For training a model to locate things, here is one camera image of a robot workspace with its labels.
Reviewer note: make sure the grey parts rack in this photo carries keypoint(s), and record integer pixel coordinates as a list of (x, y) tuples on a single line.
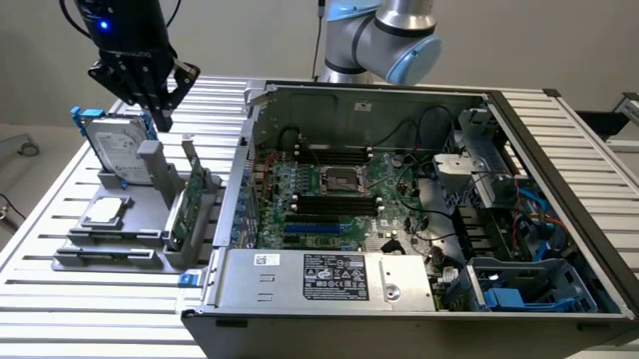
[(144, 209)]

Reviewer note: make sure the grey power supply unit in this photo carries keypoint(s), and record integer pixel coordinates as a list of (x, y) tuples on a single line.
[(278, 288)]

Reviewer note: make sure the blue expansion slot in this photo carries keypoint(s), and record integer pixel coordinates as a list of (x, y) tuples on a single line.
[(312, 227)]

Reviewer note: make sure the hard disk with blue bracket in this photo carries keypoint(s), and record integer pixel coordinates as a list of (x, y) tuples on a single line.
[(117, 149)]

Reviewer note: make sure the green graphics card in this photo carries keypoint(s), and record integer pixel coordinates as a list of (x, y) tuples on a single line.
[(192, 194)]

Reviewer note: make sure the blue case latch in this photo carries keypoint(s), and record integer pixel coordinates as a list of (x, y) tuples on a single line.
[(188, 280)]

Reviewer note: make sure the black bracket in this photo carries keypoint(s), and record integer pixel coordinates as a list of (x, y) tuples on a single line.
[(596, 123)]

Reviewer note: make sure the black RAM slot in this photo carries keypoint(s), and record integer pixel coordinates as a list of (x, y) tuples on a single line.
[(336, 202), (336, 212), (336, 207), (338, 152), (338, 147), (336, 197)]

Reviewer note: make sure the green motherboard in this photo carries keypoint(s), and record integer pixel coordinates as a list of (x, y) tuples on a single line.
[(393, 209)]

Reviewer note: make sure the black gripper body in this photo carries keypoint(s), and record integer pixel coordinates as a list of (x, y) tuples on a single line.
[(126, 30)]

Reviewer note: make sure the black fan shroud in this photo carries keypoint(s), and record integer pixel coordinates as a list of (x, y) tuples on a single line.
[(481, 228)]

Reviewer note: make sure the metal drive cage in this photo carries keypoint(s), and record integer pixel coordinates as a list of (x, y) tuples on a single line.
[(479, 168)]

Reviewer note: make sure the black open PC case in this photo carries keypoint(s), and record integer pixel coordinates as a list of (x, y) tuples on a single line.
[(349, 336)]

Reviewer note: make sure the black RAM stick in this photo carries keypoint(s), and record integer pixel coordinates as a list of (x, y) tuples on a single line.
[(114, 234)]

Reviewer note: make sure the CPU socket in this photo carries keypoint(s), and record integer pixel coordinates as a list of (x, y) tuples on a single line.
[(344, 181)]

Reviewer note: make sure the grey caster wheel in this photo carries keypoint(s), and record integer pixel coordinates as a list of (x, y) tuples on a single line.
[(28, 148)]

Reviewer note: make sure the silver CPU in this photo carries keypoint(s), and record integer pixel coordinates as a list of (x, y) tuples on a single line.
[(104, 211)]

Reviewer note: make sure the aluminium frame profile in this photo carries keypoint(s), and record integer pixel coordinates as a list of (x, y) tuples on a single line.
[(625, 108)]

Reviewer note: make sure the blue plastic disk bay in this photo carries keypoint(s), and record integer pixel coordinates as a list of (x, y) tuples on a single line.
[(539, 276)]

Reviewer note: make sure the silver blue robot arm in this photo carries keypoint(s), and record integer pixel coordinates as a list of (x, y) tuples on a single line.
[(384, 41)]

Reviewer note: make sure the black expansion slot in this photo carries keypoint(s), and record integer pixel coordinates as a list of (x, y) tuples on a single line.
[(312, 218)]

